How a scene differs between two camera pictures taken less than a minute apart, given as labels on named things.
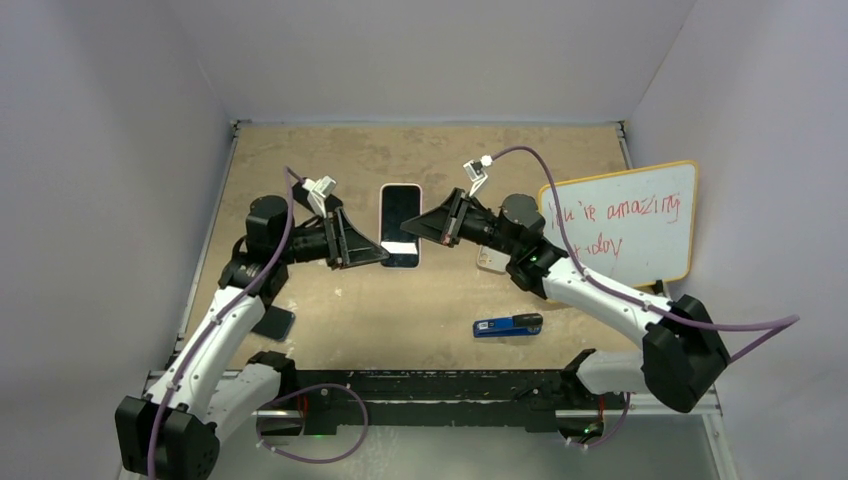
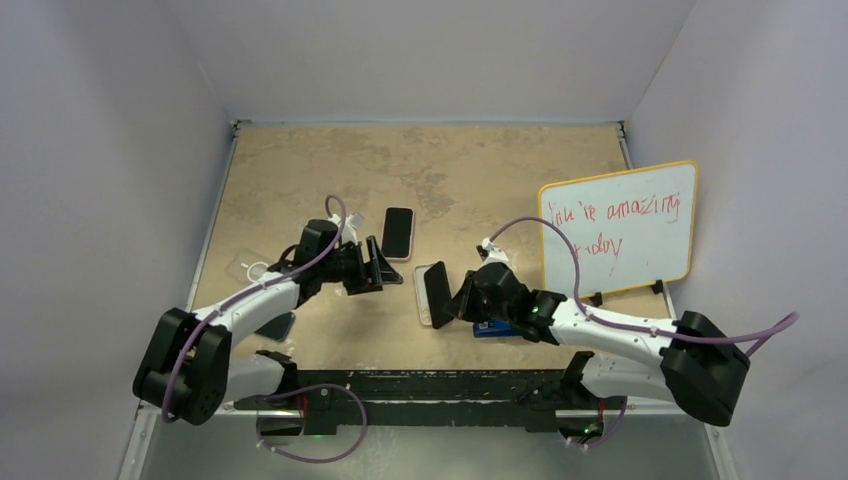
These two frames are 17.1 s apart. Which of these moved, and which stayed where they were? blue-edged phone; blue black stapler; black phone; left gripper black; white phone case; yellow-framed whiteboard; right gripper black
Moved: black phone; white phone case; left gripper black; right gripper black
Stayed: blue-edged phone; blue black stapler; yellow-framed whiteboard
